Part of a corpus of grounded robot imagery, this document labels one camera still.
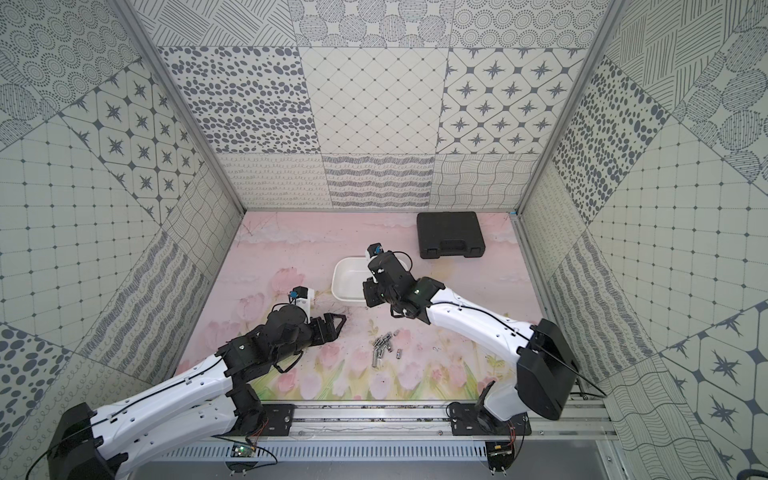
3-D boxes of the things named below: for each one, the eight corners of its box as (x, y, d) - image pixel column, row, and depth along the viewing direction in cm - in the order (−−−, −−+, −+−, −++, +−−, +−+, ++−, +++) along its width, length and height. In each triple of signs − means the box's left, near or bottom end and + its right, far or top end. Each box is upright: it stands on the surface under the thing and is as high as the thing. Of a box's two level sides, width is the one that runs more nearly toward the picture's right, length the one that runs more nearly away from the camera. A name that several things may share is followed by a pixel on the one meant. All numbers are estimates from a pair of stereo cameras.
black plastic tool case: (420, 258, 107) (420, 250, 103) (417, 220, 119) (418, 212, 115) (482, 258, 107) (486, 250, 103) (474, 220, 119) (476, 212, 115)
